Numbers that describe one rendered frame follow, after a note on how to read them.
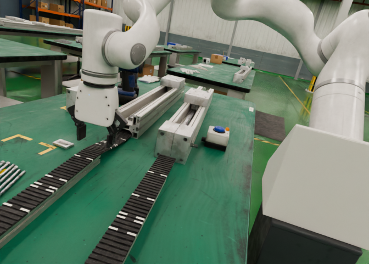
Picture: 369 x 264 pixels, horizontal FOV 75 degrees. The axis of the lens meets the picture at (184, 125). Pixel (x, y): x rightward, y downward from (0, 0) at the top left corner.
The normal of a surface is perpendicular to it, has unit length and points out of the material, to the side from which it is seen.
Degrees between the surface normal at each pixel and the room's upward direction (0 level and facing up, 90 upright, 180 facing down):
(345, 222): 90
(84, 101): 90
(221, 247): 0
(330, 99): 56
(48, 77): 90
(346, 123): 45
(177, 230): 0
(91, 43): 89
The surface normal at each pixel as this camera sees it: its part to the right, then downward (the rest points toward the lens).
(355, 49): -0.28, 0.12
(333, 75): -0.62, -0.53
